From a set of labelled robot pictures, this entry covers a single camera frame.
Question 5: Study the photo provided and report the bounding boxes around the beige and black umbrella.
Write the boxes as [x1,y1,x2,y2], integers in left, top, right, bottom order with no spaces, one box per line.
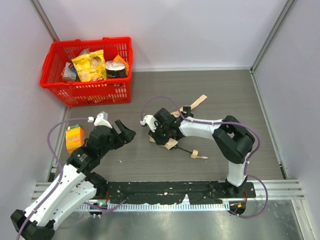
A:
[141,94,208,160]

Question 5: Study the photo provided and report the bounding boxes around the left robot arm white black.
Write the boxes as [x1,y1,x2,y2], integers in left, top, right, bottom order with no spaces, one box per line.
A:
[10,112,136,240]

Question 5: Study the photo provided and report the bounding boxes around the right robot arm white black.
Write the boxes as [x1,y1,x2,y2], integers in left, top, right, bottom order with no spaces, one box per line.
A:
[140,106,256,197]

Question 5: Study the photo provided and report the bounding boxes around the orange juice carton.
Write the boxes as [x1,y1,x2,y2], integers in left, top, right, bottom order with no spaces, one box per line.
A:
[65,124,85,155]

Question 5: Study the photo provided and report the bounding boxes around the red plastic shopping basket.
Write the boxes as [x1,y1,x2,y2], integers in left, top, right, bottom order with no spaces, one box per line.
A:
[39,36,134,107]

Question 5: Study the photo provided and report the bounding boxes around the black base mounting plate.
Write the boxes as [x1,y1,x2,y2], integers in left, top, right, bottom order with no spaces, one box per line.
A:
[93,181,256,205]

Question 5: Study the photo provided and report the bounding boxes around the black cd spindle case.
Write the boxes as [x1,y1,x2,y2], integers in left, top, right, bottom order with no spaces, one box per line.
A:
[105,61,127,79]

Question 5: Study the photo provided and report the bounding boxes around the orange snack packet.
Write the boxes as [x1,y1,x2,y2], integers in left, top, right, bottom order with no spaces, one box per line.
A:
[112,54,129,78]

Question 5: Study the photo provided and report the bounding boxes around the yellow chips bag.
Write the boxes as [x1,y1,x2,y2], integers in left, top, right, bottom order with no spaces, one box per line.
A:
[71,49,107,83]

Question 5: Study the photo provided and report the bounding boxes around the grey small box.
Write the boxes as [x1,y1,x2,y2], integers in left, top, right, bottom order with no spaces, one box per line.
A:
[61,62,77,82]

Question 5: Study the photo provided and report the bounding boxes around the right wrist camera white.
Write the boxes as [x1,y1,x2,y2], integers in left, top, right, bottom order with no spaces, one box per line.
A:
[140,114,157,133]

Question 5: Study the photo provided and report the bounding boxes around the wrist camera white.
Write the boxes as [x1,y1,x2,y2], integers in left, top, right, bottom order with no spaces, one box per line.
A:
[140,114,157,133]
[87,111,113,129]

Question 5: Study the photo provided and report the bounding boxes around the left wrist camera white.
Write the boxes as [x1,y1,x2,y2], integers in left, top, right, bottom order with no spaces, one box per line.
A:
[87,111,113,129]

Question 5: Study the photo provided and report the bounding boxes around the white slotted cable duct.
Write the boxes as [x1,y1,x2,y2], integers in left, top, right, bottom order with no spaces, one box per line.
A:
[74,201,230,212]

